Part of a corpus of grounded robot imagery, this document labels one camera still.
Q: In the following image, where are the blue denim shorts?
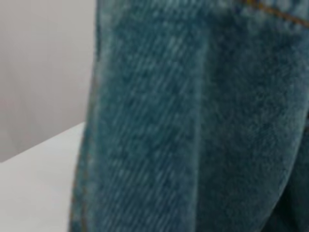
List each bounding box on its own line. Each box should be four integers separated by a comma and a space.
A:
68, 0, 309, 232

